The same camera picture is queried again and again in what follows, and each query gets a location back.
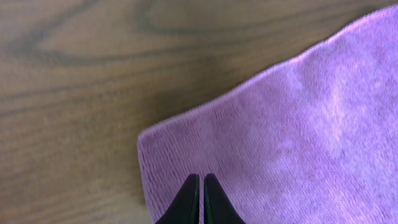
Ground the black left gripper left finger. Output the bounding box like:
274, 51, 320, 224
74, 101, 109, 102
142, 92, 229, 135
155, 174, 200, 224

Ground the purple microfiber cloth with label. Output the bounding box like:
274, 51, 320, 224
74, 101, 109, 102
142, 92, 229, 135
137, 6, 397, 223

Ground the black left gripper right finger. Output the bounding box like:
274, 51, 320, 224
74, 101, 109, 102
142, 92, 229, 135
203, 174, 245, 224

